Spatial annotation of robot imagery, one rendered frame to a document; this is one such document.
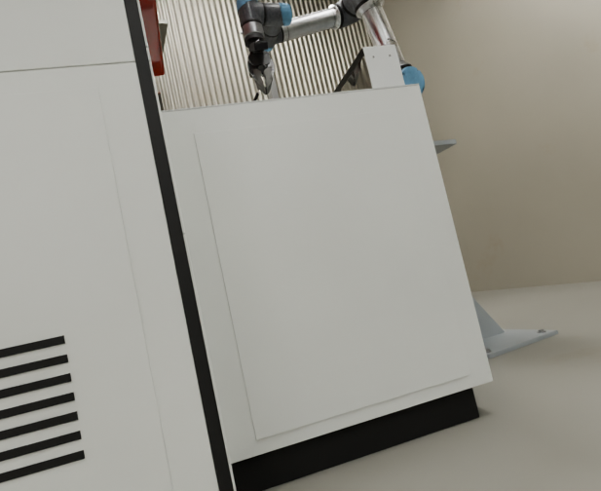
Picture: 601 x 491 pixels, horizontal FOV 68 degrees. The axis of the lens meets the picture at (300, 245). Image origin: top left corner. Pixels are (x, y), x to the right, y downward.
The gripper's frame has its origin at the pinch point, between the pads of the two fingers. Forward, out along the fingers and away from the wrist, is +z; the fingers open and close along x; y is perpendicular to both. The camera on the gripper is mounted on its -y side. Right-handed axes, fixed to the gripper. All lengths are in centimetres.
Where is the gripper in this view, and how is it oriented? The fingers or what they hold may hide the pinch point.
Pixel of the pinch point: (266, 90)
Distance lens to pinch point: 161.0
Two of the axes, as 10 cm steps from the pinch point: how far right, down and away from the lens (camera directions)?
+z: 2.1, 9.7, -1.0
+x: -9.6, 1.9, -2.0
